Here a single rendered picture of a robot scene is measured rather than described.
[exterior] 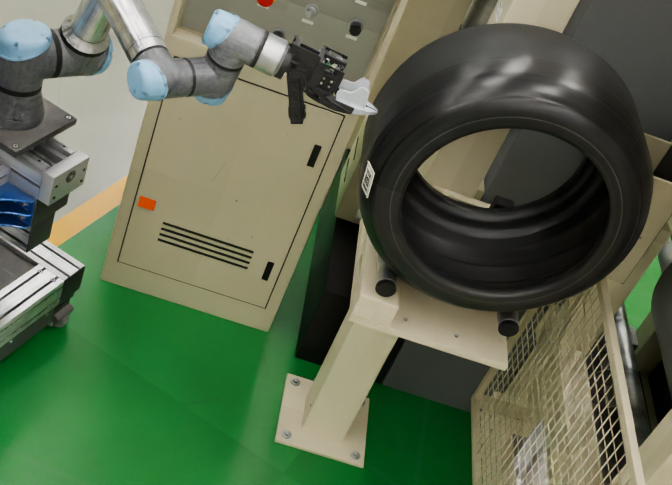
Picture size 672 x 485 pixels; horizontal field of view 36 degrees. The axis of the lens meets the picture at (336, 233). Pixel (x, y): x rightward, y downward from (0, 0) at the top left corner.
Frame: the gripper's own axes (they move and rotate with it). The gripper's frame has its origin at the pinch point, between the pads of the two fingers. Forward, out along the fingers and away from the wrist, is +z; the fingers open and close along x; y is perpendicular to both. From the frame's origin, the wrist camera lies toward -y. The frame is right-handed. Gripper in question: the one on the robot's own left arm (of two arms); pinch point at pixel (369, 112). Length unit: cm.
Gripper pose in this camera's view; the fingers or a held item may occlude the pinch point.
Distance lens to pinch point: 202.0
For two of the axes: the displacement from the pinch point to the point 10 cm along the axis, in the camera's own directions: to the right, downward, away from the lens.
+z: 8.9, 4.0, 2.0
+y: 4.4, -6.9, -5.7
